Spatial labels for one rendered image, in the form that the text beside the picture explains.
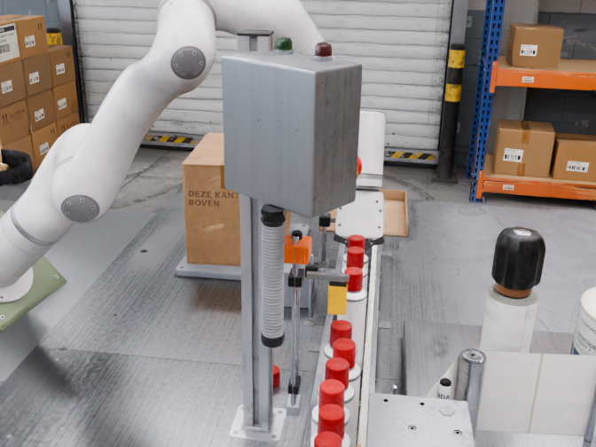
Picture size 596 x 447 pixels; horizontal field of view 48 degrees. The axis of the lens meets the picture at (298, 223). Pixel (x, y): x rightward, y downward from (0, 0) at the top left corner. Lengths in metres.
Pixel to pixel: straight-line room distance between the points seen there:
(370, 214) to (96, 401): 0.65
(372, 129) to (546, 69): 3.37
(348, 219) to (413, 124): 4.03
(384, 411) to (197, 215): 1.04
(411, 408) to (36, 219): 0.95
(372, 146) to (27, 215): 0.72
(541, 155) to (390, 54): 1.37
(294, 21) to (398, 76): 4.15
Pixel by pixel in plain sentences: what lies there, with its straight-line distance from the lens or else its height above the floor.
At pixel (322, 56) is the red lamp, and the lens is 0.89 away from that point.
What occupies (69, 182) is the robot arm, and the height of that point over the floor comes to 1.19.
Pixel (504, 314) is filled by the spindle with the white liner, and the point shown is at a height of 1.04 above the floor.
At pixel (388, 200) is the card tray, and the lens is 2.27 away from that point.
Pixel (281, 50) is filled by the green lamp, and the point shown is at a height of 1.48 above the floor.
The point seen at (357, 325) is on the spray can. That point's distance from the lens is 1.22.
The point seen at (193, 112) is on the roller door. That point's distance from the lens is 5.71.
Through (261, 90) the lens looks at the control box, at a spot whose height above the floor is 1.44.
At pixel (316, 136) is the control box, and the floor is 1.40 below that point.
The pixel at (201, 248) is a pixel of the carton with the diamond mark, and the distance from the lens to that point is 1.74.
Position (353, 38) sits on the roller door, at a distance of 5.32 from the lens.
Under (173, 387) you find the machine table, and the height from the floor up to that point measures 0.83.
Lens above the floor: 1.61
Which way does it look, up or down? 22 degrees down
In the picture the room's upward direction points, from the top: 1 degrees clockwise
